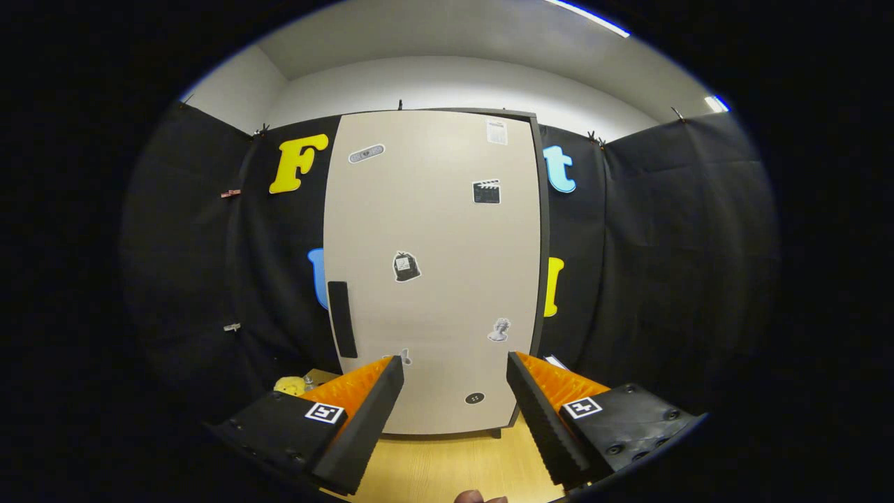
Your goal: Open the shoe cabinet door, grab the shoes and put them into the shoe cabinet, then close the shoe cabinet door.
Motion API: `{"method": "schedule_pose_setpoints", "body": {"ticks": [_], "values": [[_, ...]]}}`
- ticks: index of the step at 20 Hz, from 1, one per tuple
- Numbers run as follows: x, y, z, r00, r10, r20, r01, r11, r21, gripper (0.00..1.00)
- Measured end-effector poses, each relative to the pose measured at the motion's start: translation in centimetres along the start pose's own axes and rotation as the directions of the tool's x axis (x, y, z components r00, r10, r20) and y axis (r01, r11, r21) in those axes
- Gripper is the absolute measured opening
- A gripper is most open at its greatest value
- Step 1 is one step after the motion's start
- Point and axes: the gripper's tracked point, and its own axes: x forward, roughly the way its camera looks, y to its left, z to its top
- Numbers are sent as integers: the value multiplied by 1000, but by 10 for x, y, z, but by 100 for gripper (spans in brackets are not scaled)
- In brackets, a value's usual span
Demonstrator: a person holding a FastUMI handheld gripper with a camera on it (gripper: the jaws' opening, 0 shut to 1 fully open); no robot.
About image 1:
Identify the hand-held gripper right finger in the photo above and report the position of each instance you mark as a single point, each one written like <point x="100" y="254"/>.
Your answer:
<point x="541" y="426"/>

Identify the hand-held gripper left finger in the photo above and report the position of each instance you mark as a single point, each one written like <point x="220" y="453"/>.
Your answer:
<point x="367" y="426"/>

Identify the grey shoe cabinet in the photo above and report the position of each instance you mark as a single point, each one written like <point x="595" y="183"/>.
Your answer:
<point x="544" y="230"/>

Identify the yellow pineapple plush toy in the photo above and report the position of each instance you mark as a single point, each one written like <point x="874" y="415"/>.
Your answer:
<point x="290" y="385"/>

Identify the black backdrop cloth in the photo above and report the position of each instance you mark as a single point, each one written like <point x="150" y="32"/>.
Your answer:
<point x="663" y="265"/>

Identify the small ceiling light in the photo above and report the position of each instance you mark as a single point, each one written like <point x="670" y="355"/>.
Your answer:
<point x="716" y="104"/>

